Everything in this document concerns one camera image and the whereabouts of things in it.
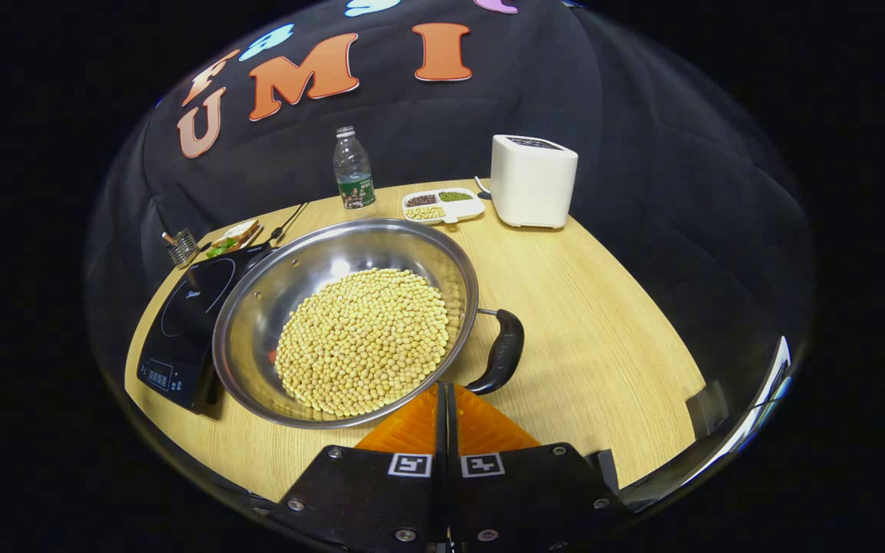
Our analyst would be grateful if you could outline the plate with sandwich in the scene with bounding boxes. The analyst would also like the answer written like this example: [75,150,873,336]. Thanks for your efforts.
[206,220,263,259]

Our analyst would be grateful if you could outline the clear plastic water bottle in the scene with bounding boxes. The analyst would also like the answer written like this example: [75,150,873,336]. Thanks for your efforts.
[333,126,376,210]

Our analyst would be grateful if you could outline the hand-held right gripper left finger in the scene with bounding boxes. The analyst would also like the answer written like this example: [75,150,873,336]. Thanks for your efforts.
[270,382,448,553]

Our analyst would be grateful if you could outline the pile of yellow soybeans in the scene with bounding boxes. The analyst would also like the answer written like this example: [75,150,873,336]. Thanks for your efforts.
[274,268,451,419]

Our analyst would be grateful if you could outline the small glass holder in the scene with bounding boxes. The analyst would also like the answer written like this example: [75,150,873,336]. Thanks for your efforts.
[162,229,199,268]

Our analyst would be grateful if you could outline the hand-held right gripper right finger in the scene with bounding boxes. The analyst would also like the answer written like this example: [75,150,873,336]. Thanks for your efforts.
[446,382,629,553]

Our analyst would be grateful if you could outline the white divided dish of beans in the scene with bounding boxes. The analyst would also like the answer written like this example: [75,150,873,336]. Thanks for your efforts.
[402,188,486,226]

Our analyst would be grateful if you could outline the white toaster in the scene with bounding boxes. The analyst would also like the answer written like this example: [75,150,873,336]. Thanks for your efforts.
[490,134,578,230]

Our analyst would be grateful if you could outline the stainless steel pot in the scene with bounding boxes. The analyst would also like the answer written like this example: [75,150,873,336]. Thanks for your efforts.
[212,218,525,429]

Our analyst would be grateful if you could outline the black induction cooktop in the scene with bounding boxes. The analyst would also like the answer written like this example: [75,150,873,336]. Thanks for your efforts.
[136,244,274,416]

